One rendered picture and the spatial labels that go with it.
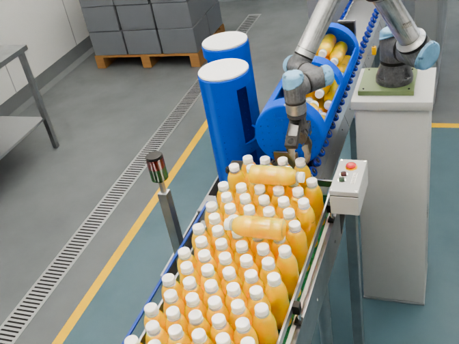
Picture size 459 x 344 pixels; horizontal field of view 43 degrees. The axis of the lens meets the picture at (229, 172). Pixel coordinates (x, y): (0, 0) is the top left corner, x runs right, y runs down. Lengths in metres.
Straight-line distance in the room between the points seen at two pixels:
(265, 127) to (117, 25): 4.00
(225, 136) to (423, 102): 1.23
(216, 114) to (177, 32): 2.82
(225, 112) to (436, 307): 1.46
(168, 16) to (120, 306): 3.32
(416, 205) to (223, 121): 1.13
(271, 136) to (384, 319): 1.17
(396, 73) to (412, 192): 0.54
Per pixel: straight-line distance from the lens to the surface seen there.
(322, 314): 2.32
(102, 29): 6.34
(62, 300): 3.60
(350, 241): 2.28
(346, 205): 2.07
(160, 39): 6.07
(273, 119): 2.36
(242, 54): 3.55
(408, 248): 2.91
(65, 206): 4.37
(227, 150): 3.31
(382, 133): 2.55
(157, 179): 2.12
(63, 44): 6.79
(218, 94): 3.14
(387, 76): 2.51
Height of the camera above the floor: 2.31
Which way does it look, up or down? 33 degrees down
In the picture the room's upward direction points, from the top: 11 degrees counter-clockwise
